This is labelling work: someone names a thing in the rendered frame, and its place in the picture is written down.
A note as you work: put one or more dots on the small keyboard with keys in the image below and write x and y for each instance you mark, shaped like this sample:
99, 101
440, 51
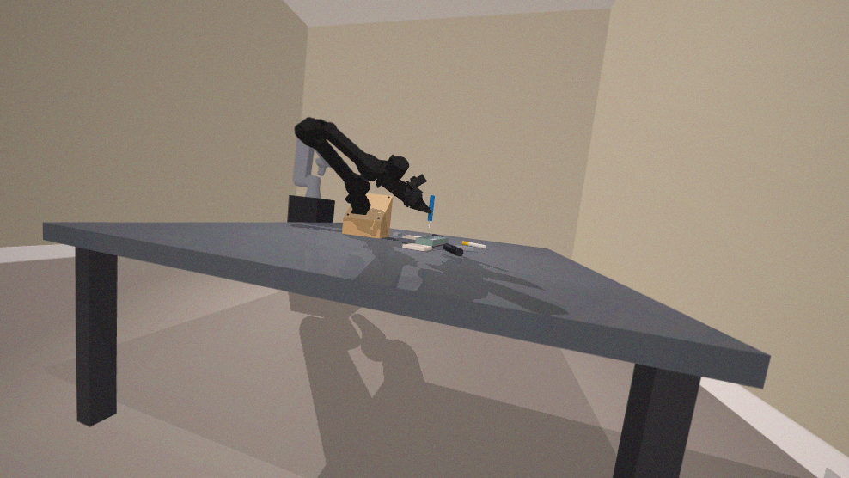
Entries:
433, 241

